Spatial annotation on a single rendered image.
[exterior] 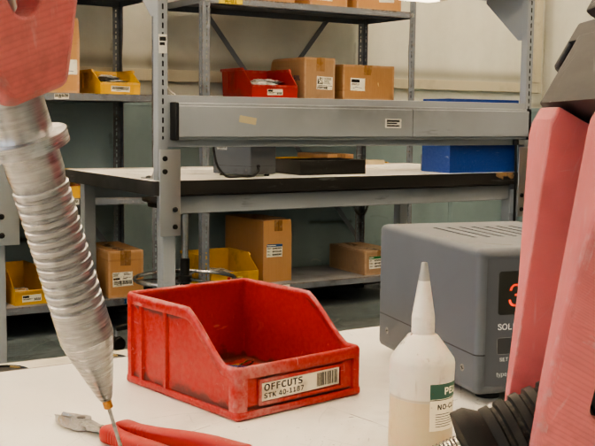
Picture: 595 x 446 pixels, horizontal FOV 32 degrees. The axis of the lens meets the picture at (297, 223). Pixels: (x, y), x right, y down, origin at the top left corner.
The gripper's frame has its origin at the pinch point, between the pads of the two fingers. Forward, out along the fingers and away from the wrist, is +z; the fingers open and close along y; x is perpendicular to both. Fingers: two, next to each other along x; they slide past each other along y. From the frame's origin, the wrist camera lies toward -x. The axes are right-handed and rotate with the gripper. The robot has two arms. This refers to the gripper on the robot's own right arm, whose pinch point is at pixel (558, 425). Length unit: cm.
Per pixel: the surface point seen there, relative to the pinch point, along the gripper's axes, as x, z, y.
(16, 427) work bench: -12.5, 18.5, -33.5
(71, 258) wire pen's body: -11.3, 1.5, 2.8
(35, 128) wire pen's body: -12.9, -0.5, 3.4
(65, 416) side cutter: -10.4, 16.6, -33.5
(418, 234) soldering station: 4.1, -1.6, -45.9
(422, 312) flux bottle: 2.8, 1.5, -28.5
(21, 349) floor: -44, 120, -382
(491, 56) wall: 96, -108, -590
